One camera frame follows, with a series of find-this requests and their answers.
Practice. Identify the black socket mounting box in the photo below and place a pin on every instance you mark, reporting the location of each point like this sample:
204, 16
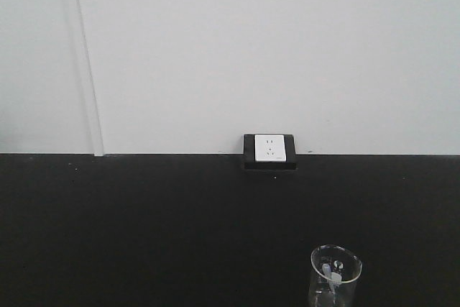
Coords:
249, 162

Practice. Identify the clear glass beaker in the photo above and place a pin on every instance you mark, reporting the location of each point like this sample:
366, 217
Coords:
342, 262

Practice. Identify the white wall power socket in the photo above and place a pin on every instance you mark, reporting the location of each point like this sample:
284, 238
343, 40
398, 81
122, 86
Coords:
269, 148

